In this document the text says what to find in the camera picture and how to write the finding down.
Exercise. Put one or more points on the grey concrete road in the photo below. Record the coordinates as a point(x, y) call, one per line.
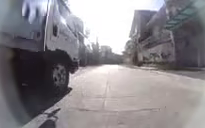
point(123, 96)

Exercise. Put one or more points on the grey building with green awning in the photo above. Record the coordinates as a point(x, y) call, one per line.
point(186, 36)

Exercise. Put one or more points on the white truck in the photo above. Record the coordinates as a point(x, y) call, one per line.
point(40, 36)

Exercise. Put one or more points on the grey wall with plants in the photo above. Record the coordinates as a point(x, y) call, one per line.
point(156, 51)

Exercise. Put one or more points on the row of trees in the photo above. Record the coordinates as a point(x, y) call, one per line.
point(101, 55)

